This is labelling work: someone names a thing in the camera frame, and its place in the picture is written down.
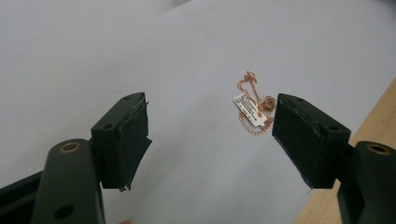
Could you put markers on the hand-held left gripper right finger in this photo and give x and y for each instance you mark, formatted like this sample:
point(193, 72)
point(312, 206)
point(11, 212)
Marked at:
point(306, 143)

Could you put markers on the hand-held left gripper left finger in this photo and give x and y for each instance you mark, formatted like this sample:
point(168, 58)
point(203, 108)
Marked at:
point(120, 146)

